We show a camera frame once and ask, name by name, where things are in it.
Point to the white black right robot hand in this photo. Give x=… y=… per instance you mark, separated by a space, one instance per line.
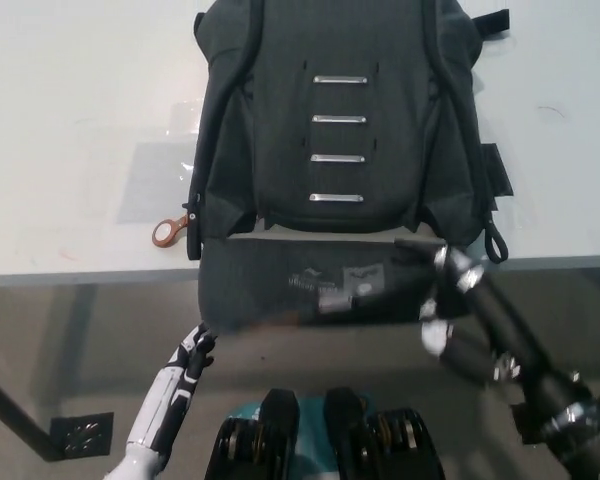
x=485 y=320

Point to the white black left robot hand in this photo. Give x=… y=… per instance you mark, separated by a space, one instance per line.
x=175 y=395

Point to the dark grey backpack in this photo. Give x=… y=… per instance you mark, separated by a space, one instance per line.
x=340 y=165

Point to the black table leg brace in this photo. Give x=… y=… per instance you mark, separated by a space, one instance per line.
x=15 y=415

